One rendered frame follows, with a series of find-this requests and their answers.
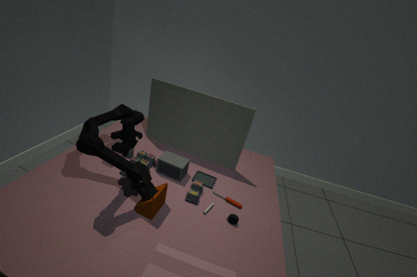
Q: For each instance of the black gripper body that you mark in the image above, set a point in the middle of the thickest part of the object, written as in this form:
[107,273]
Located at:
[127,137]

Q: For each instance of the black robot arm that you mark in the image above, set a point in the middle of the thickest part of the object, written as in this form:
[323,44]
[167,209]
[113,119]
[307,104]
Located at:
[90,144]

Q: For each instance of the orange-handled screwdriver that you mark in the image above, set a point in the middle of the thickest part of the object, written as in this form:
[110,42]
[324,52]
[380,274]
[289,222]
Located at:
[232,202]

